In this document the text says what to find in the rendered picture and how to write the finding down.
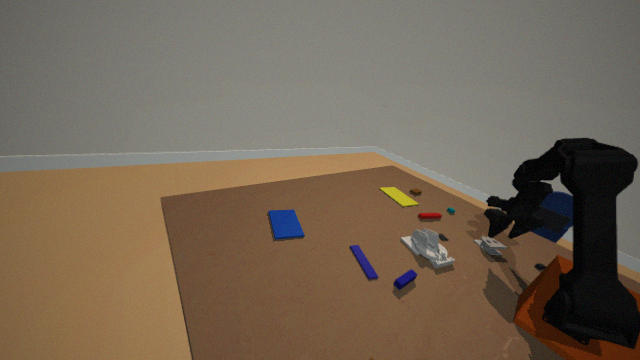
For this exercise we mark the red rectangular bar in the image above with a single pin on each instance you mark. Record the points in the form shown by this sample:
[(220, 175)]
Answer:
[(429, 215)]

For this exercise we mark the yellow flat rectangular plate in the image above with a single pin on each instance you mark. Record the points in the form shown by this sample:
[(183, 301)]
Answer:
[(398, 196)]

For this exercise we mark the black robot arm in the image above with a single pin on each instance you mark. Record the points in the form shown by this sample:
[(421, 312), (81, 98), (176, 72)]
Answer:
[(590, 303)]

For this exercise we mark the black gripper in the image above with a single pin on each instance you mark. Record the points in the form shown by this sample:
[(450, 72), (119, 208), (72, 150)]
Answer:
[(521, 212)]

